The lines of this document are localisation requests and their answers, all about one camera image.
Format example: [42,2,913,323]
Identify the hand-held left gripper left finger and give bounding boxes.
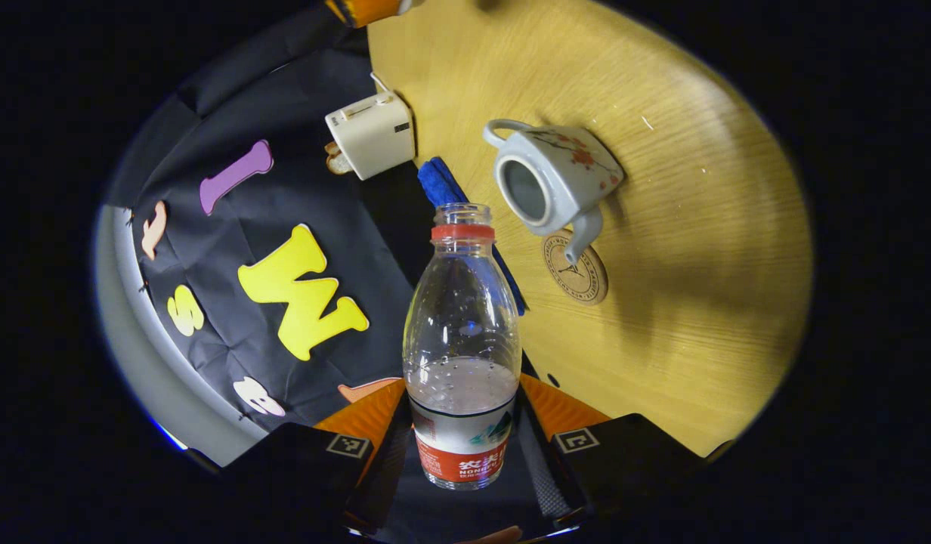
[209,378,417,539]

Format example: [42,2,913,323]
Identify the blue folded towel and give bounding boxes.
[417,156,528,317]

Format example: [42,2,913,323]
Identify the round cork coaster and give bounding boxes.
[542,230,609,306]

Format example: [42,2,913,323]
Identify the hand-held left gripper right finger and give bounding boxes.
[511,372,731,533]

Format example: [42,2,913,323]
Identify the white toaster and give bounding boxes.
[324,91,416,181]

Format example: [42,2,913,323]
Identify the clear water bottle red label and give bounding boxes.
[402,202,524,492]

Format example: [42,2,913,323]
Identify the black backdrop cloth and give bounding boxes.
[103,8,557,454]

